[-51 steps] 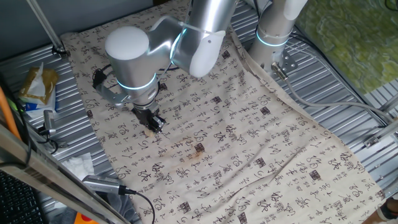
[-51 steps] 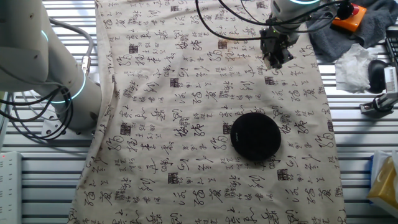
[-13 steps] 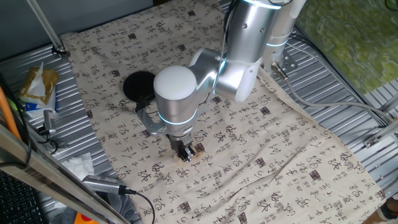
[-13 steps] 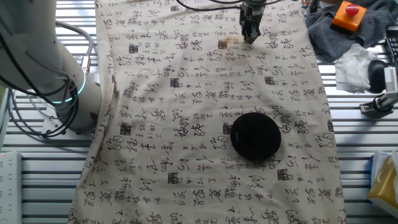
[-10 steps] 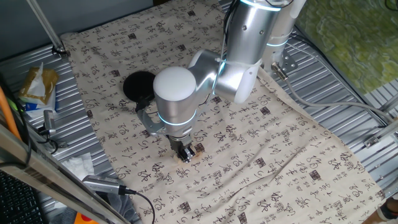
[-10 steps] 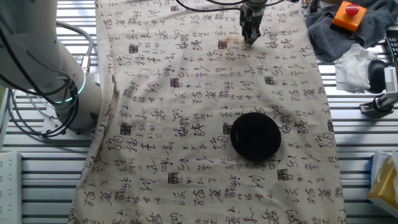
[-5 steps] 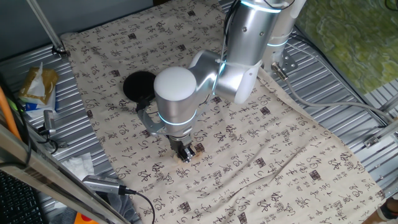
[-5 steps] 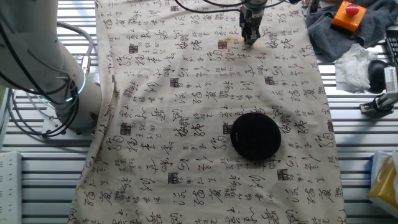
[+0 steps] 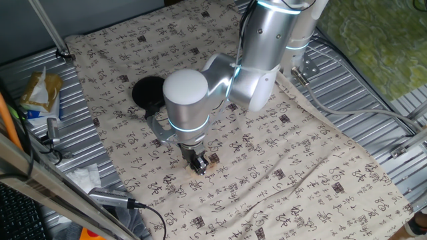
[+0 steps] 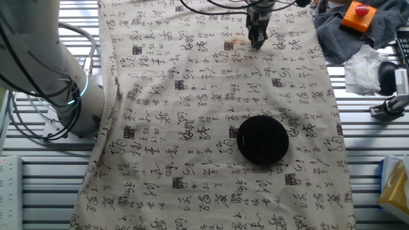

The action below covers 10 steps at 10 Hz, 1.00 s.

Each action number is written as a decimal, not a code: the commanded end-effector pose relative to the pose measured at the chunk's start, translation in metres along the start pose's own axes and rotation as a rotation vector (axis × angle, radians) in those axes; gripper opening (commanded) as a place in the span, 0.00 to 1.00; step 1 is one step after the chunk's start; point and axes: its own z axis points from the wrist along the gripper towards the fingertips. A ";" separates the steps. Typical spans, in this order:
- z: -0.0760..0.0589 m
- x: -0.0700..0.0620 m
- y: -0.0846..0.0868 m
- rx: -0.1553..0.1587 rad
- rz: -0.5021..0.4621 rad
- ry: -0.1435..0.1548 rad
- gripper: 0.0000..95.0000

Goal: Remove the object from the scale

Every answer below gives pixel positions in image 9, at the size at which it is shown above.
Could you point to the orange emergency stop button box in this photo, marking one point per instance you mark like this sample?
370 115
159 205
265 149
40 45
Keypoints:
91 235

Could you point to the black round scale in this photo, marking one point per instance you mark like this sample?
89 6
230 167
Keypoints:
146 91

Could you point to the silver depth camera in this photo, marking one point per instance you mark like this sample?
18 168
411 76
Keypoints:
106 197

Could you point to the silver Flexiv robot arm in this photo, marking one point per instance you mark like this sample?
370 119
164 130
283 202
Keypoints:
190 106

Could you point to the orange pole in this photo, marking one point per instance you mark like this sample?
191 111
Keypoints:
7 123

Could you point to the green patterned mat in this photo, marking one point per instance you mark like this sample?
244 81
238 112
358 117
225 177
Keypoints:
377 43

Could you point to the black keyboard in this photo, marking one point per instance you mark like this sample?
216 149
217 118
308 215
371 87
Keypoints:
16 216

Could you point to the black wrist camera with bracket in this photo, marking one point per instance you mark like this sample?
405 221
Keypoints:
160 130

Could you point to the crumpled white tissue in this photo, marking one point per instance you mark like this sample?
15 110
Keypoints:
85 178

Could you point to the aluminium profile bar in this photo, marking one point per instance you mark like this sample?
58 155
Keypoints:
50 190

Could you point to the aluminium frame rail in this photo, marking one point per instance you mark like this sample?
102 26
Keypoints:
417 138

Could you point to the aluminium corner post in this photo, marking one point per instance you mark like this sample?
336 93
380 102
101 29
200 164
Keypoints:
50 30

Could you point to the person's sandalled foot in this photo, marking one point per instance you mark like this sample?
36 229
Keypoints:
417 226

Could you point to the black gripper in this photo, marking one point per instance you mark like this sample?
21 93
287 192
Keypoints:
191 151

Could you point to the small metal corner bracket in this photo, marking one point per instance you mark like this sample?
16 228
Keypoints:
398 152

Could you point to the beige calligraphy print tablecloth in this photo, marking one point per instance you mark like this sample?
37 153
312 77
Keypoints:
267 166

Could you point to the small camera on clamp stand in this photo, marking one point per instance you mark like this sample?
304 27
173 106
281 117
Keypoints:
52 128

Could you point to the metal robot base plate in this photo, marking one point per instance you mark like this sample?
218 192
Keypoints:
310 68

